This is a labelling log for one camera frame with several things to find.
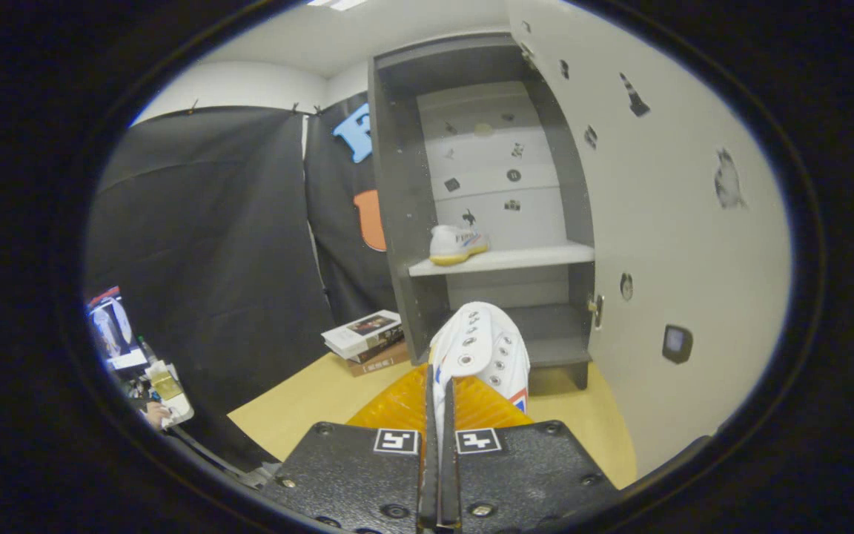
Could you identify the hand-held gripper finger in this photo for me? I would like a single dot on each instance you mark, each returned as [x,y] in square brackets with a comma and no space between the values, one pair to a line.
[431,460]
[449,460]

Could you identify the white lace-up shoe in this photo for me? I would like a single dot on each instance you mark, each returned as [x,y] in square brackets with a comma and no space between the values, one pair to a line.
[482,341]

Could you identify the white shoe with yellow sole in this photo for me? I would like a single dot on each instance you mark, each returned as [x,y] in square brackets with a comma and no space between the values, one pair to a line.
[453,245]

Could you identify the grey shoe cabinet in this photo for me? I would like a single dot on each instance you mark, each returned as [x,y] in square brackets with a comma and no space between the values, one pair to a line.
[397,222]

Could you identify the beige shoe cabinet door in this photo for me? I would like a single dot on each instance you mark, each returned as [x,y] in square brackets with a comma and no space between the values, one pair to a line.
[664,222]

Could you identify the stack of books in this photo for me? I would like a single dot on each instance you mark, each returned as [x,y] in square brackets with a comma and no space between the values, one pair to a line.
[364,337]

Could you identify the clutter of small desk items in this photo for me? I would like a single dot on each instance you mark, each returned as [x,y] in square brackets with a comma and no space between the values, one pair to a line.
[167,389]

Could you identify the black backdrop cloth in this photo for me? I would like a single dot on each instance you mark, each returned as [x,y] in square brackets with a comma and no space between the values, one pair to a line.
[212,222]

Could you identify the long ceiling light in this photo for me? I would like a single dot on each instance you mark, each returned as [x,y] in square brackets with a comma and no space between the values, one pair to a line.
[338,4]

